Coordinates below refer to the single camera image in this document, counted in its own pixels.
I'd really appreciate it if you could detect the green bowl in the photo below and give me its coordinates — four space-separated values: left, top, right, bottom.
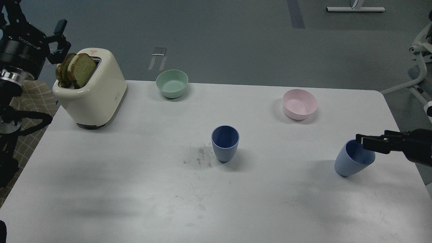
156 70 189 99

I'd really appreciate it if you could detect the white chair frame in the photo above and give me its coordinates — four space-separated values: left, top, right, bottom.
380 22 432 120

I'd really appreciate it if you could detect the pink bowl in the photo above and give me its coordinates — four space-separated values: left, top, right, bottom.
282 89 318 120

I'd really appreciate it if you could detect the white stand base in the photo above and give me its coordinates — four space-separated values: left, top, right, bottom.
326 0 386 13

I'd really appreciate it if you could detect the metal floor plate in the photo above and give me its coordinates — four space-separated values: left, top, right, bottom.
147 47 168 71

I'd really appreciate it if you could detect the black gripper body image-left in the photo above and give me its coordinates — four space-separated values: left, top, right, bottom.
0 23 49 80

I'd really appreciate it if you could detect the image-right gripper finger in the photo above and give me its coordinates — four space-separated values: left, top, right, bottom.
362 140 402 154
355 130 405 142

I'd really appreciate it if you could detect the blue cup starting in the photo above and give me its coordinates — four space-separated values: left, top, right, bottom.
334 140 376 177
211 126 240 163

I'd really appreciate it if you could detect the bread slice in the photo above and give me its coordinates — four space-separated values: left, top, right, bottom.
66 53 97 89
55 53 77 88

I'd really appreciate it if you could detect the checkered beige cloth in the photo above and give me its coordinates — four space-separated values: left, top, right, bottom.
1 81 58 204

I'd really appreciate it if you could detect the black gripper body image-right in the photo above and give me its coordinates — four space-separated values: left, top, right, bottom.
402 129 432 167

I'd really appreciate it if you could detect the image-left gripper finger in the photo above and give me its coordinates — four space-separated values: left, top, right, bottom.
47 38 71 64
46 19 68 43

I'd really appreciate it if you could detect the cream toaster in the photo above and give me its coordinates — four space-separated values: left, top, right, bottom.
53 48 128 130

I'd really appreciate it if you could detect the front bread slice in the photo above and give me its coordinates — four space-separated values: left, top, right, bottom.
66 53 97 89

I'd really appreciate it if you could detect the rear bread slice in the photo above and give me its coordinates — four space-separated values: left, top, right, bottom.
55 53 77 88

